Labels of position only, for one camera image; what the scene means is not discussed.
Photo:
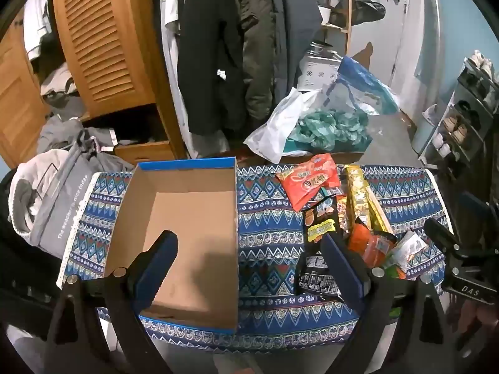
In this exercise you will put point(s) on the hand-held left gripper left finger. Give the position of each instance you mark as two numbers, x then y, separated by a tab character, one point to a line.
156	265

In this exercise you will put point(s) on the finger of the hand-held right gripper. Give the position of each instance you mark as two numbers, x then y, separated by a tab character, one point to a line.
440	235
477	208

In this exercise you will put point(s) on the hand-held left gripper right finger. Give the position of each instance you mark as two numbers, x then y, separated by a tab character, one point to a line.
345	265

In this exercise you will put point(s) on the orange snack packet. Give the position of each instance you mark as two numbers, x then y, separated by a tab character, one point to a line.
368	243

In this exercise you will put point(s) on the black snack packet yellow label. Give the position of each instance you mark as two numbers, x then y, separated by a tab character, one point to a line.
314	241

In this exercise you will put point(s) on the brown patterned snack packet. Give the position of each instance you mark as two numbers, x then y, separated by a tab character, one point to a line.
342	216

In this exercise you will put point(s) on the cardboard box with blue rim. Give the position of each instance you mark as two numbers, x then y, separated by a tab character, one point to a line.
195	218

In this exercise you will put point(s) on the dark cartoon snack packet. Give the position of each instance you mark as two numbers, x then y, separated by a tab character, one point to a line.
325	202

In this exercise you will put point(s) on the red snack packet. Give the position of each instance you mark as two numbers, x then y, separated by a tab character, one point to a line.
310	181

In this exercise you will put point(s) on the person's right hand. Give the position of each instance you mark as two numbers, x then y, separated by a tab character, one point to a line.
481	319

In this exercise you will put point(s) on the small white snack packet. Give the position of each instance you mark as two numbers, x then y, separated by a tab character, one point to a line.
409	249

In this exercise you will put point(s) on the blue patterned tablecloth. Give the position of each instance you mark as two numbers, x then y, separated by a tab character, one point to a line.
269	218

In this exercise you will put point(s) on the grey shoe rack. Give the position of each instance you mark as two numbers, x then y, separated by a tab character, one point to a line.
464	117

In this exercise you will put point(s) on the small white bin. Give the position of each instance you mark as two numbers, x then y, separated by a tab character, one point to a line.
425	128

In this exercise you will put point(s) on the wooden drawer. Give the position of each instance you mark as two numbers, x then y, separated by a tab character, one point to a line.
142	152

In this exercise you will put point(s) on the grey laundry bag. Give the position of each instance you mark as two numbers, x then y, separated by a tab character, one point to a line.
46	202

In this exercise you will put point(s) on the teal crumpled plastic bags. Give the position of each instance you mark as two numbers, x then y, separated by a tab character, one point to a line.
331	130

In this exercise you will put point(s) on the white plastic bag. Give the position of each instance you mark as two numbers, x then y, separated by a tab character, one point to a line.
278	124

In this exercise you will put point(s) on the blue plastic bag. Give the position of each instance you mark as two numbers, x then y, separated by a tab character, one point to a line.
366	85

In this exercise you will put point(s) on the pile of grey clothes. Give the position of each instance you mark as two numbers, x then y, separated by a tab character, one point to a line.
62	124

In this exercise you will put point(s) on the white door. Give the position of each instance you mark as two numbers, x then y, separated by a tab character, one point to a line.
405	39

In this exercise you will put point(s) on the white patterned bag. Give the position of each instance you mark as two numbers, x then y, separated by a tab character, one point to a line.
317	70

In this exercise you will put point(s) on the wooden wardrobe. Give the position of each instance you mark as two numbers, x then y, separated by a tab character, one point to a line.
23	97

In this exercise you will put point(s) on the olive green hanging jacket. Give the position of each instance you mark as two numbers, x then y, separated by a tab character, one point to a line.
257	54

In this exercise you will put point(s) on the wooden shelf rack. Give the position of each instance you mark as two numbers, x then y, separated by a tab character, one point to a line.
343	15

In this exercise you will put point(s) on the louvred wooden wardrobe door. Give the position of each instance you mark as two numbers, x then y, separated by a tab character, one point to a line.
105	35

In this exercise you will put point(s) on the grey-blue hanging coat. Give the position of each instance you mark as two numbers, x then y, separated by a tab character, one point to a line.
292	27

